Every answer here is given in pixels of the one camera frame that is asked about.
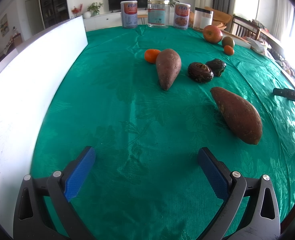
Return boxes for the orange lounge chair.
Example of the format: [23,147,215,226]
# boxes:
[205,7,232,30]

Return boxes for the right red-label tin can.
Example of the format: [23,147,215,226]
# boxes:
[173,2,190,30]

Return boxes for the potted green plant left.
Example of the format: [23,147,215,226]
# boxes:
[87,2,103,16]

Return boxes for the wooden railing bench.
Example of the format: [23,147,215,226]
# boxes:
[231,15,282,47]

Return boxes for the potted green plant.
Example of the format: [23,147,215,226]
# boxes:
[87,2,103,16]
[164,0,179,8]

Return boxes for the white snack bag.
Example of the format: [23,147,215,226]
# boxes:
[246,37,272,56]

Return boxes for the white jar black lid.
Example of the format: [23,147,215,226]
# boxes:
[193,7,213,30]

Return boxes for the green satin tablecloth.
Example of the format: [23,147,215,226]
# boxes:
[31,26,295,239]

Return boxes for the white rectangular box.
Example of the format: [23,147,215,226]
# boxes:
[0,17,88,235]

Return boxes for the dark tall bookshelf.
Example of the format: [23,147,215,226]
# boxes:
[39,0,69,29]

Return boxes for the clear glass jar teal label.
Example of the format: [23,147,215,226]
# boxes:
[147,0,170,28]

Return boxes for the red apple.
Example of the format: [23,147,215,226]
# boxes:
[203,25,223,44]

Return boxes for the red flower vase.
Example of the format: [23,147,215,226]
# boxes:
[71,3,83,18]

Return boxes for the red-label tin can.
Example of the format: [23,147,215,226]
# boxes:
[173,2,190,30]
[120,1,138,28]

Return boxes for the left red-label tin can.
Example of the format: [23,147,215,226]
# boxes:
[120,1,138,28]

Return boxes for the white tv cabinet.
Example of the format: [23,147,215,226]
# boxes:
[83,11,147,31]

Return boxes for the brownish green round fruit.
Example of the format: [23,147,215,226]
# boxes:
[221,36,235,48]

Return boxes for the dark water chestnut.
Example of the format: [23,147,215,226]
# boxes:
[206,59,226,77]
[188,62,214,83]

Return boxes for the small mandarin orange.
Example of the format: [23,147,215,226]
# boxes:
[144,49,161,64]

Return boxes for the potted green plant right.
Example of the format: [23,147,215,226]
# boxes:
[164,0,179,8]

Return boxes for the sweet potato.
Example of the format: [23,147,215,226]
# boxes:
[156,49,182,90]
[211,87,263,145]

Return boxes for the tiny orange far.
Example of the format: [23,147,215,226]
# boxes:
[224,45,234,56]

